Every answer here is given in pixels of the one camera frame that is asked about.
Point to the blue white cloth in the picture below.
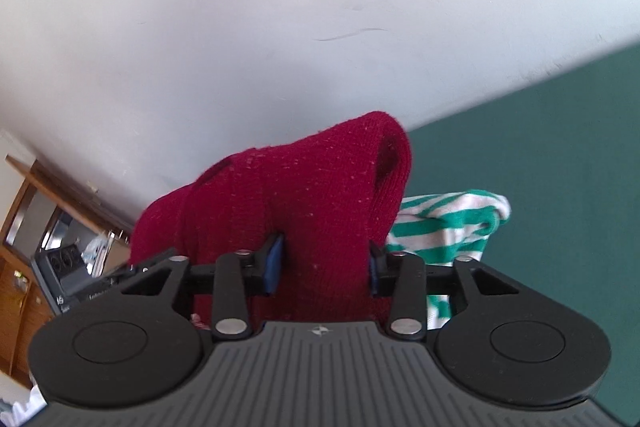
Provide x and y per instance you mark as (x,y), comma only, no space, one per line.
(20,409)

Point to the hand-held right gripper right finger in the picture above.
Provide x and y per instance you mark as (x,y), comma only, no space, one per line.
(372,277)

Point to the black stove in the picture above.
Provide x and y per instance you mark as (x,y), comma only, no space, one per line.
(60,277)

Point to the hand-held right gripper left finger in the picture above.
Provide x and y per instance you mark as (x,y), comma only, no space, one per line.
(274,264)

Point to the green white striped shirt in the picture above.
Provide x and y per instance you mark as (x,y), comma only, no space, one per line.
(450,227)

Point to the red knit sweater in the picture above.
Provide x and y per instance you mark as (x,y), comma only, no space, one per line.
(300,207)

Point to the wooden cabinet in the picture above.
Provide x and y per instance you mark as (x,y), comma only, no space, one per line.
(15,307)

